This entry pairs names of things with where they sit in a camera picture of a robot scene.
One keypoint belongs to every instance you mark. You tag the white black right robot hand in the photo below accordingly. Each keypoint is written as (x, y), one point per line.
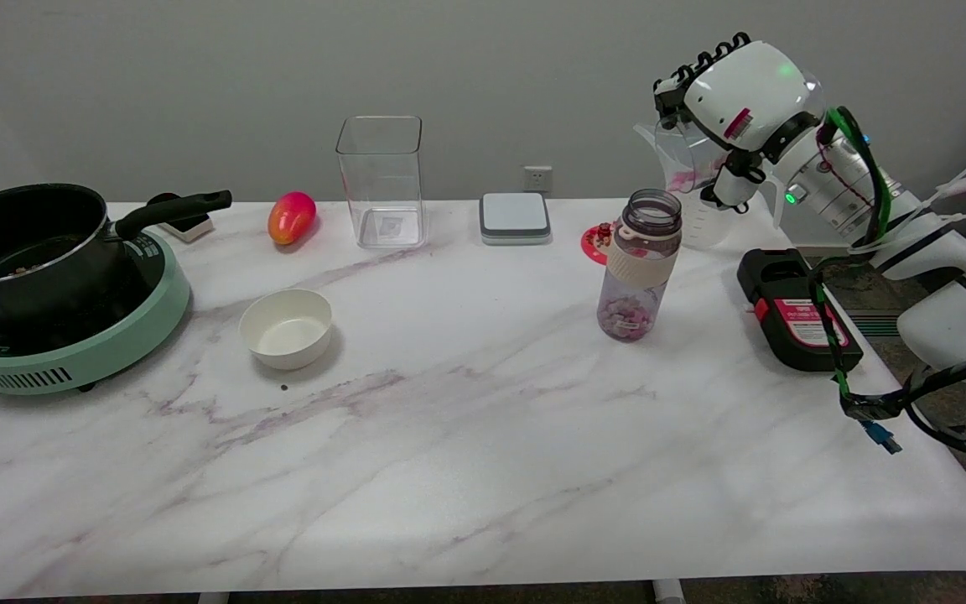
(755, 88)

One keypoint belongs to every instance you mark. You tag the clear plastic cup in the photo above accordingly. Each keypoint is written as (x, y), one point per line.
(688, 155)

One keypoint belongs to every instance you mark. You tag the pink white candy pile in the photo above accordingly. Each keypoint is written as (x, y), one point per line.
(688, 180)
(625, 319)

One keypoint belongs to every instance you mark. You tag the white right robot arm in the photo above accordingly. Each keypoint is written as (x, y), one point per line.
(944, 268)

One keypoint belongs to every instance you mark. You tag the purple water bottle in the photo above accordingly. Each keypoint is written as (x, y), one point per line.
(641, 260)

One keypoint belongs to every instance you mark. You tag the clear measuring jug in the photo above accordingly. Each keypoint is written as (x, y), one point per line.
(701, 222)

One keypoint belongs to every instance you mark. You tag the black box with red label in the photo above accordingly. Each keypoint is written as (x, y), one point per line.
(785, 315)

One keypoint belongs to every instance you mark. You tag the floor vent grille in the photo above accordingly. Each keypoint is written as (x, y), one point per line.
(873, 325)

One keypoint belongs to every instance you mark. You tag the white grey kitchen scale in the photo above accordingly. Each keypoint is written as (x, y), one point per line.
(515, 216)

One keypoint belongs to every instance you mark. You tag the clear square plastic container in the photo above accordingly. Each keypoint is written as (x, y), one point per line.
(382, 193)

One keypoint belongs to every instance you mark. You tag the red yellow mango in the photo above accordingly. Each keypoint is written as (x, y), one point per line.
(290, 218)

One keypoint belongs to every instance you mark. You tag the white bowl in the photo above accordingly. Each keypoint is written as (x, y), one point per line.
(286, 331)

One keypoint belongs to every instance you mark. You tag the white black power adapter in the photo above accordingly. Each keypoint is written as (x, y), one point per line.
(189, 226)

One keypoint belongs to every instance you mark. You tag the green induction cooker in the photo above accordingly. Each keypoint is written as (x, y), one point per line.
(114, 344)

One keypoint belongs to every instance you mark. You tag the white wall outlet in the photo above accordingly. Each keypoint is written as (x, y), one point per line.
(537, 179)

